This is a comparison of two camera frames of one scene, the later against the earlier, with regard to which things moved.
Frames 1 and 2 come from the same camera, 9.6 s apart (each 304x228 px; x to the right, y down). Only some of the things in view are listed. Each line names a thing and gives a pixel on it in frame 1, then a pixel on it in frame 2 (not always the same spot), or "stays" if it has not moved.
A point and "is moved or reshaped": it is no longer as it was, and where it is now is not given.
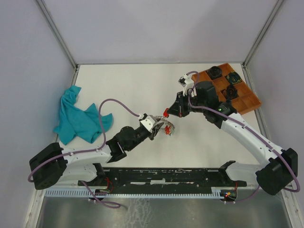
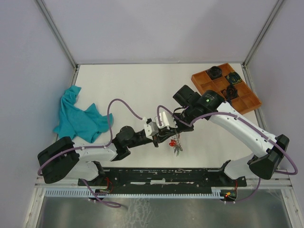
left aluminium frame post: (63, 45) stays
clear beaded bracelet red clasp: (169, 128) is moved or reshaped
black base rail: (160, 178) stays
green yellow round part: (233, 78) stays
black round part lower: (230, 92) stays
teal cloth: (74, 120) stays
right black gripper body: (185, 108) -> (182, 119)
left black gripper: (155, 129) -> (155, 139)
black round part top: (214, 72) stays
